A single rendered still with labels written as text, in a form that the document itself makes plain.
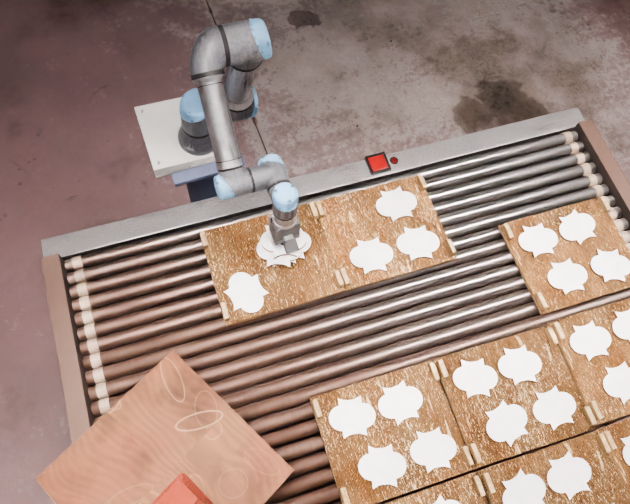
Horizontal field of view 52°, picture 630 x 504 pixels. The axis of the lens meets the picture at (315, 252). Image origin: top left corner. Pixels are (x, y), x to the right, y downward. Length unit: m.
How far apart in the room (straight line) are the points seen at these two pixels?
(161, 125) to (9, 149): 1.42
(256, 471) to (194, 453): 0.18
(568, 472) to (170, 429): 1.19
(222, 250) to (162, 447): 0.68
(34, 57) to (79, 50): 0.25
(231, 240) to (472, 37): 2.43
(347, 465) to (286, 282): 0.61
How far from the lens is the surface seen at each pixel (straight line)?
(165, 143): 2.45
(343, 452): 2.02
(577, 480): 2.19
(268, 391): 2.06
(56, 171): 3.60
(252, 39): 1.91
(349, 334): 2.12
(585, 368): 2.29
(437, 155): 2.48
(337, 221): 2.25
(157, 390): 1.96
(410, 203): 2.31
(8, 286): 3.38
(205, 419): 1.93
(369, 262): 2.18
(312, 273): 2.16
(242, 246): 2.20
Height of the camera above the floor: 2.93
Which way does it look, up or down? 65 degrees down
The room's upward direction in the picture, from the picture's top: 8 degrees clockwise
